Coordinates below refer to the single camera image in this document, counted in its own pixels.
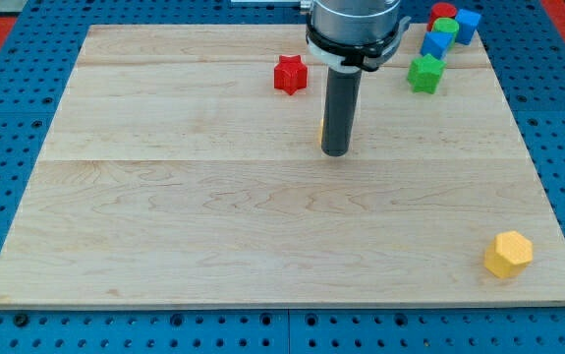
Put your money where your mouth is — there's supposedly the red star block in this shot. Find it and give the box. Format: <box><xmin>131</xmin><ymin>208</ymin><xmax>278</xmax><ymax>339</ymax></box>
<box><xmin>273</xmin><ymin>55</ymin><xmax>309</xmax><ymax>95</ymax></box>

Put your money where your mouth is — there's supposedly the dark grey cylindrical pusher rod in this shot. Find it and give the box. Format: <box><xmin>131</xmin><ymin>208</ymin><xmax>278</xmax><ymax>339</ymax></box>
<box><xmin>321</xmin><ymin>69</ymin><xmax>362</xmax><ymax>157</ymax></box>

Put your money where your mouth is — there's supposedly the blue cube block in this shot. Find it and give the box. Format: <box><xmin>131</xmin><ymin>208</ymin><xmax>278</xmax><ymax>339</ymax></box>
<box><xmin>420</xmin><ymin>31</ymin><xmax>453</xmax><ymax>60</ymax></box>
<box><xmin>455</xmin><ymin>9</ymin><xmax>481</xmax><ymax>45</ymax></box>

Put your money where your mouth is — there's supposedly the blue cube block front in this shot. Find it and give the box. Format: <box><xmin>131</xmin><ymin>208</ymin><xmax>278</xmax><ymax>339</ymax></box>
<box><xmin>420</xmin><ymin>31</ymin><xmax>453</xmax><ymax>60</ymax></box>

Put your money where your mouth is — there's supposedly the green cylinder block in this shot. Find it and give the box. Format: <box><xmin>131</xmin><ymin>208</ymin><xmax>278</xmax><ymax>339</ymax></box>
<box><xmin>431</xmin><ymin>17</ymin><xmax>460</xmax><ymax>47</ymax></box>

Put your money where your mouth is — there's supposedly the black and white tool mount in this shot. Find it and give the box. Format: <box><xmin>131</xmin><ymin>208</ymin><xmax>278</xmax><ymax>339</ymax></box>
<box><xmin>306</xmin><ymin>16</ymin><xmax>411</xmax><ymax>74</ymax></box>

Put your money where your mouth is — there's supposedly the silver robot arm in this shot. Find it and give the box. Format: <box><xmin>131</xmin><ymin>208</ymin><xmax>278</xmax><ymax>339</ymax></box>
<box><xmin>301</xmin><ymin>0</ymin><xmax>411</xmax><ymax>156</ymax></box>

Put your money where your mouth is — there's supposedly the blue cube block rear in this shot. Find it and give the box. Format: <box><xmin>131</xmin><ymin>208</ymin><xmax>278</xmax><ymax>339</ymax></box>
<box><xmin>455</xmin><ymin>9</ymin><xmax>481</xmax><ymax>45</ymax></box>

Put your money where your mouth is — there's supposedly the wooden board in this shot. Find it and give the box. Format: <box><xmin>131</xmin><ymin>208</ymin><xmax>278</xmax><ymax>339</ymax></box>
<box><xmin>0</xmin><ymin>25</ymin><xmax>565</xmax><ymax>311</ymax></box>

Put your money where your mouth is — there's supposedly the yellow heart block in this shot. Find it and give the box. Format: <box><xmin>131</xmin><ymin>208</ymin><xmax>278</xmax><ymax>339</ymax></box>
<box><xmin>318</xmin><ymin>117</ymin><xmax>324</xmax><ymax>147</ymax></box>

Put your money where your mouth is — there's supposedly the green star block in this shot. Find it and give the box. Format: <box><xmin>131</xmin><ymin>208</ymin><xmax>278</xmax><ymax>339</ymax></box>
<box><xmin>407</xmin><ymin>54</ymin><xmax>446</xmax><ymax>94</ymax></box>

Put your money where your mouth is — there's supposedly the red cylinder block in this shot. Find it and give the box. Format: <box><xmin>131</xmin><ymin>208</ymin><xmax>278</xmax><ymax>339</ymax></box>
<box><xmin>426</xmin><ymin>2</ymin><xmax>458</xmax><ymax>31</ymax></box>

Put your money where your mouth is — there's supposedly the yellow hexagon block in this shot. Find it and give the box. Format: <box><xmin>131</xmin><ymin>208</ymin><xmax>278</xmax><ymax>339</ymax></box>
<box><xmin>483</xmin><ymin>230</ymin><xmax>534</xmax><ymax>278</ymax></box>

